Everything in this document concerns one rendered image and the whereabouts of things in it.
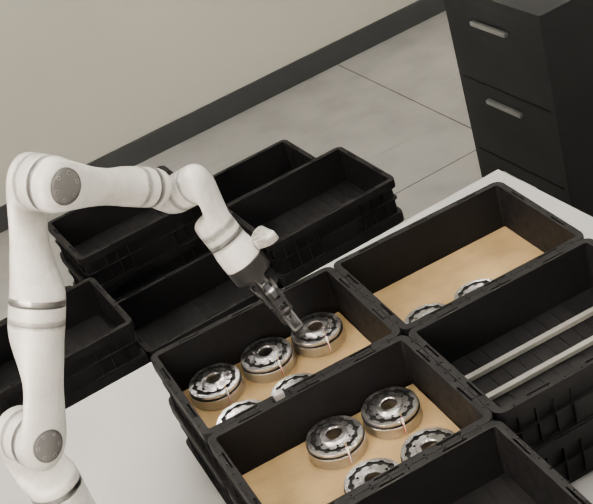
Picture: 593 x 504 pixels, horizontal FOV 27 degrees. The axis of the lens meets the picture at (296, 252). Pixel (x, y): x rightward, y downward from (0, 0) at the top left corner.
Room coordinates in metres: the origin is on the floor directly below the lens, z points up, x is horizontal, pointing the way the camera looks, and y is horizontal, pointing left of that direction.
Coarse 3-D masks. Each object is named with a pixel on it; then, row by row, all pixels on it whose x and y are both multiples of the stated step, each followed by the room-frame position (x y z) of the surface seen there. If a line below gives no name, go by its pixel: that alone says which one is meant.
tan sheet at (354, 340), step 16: (352, 336) 1.97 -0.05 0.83; (336, 352) 1.93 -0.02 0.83; (352, 352) 1.92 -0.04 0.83; (240, 368) 1.98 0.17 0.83; (304, 368) 1.92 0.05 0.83; (320, 368) 1.90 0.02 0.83; (256, 384) 1.91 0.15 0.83; (272, 384) 1.90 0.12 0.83; (240, 400) 1.88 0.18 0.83; (208, 416) 1.87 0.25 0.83
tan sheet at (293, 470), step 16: (352, 416) 1.74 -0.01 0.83; (432, 416) 1.67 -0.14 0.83; (304, 448) 1.69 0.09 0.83; (368, 448) 1.64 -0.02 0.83; (384, 448) 1.63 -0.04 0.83; (400, 448) 1.62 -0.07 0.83; (272, 464) 1.68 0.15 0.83; (288, 464) 1.67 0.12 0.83; (304, 464) 1.65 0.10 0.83; (352, 464) 1.62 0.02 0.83; (256, 480) 1.65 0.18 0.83; (272, 480) 1.64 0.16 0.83; (288, 480) 1.63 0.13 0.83; (304, 480) 1.62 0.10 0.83; (320, 480) 1.60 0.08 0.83; (336, 480) 1.59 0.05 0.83; (272, 496) 1.60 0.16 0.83; (288, 496) 1.59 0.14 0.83; (304, 496) 1.58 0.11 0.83; (320, 496) 1.57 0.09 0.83; (336, 496) 1.55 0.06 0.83
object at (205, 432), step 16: (320, 272) 2.06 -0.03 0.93; (336, 272) 2.05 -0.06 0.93; (288, 288) 2.04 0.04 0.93; (352, 288) 1.98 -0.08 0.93; (256, 304) 2.03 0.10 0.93; (368, 304) 1.91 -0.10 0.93; (224, 320) 2.01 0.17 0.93; (384, 320) 1.85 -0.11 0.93; (192, 336) 1.99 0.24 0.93; (160, 352) 1.97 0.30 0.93; (160, 368) 1.92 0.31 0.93; (176, 384) 1.85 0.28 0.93; (304, 384) 1.74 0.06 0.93; (176, 400) 1.83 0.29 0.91; (272, 400) 1.72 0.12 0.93; (192, 416) 1.75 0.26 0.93; (240, 416) 1.71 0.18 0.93; (208, 432) 1.69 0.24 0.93
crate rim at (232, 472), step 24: (360, 360) 1.75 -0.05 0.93; (432, 360) 1.69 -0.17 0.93; (312, 384) 1.73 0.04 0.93; (456, 384) 1.61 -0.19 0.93; (264, 408) 1.71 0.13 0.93; (480, 408) 1.54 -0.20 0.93; (216, 432) 1.69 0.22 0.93; (456, 432) 1.50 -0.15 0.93; (216, 456) 1.64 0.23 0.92; (240, 480) 1.55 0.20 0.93
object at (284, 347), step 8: (256, 344) 2.00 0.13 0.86; (280, 344) 1.97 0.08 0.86; (288, 344) 1.96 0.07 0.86; (248, 352) 1.98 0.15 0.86; (280, 352) 1.95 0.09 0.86; (288, 352) 1.94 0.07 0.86; (248, 360) 1.96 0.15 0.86; (272, 360) 1.93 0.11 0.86; (280, 360) 1.92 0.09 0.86; (248, 368) 1.93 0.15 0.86; (256, 368) 1.92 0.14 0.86; (264, 368) 1.91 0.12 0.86; (272, 368) 1.91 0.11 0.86
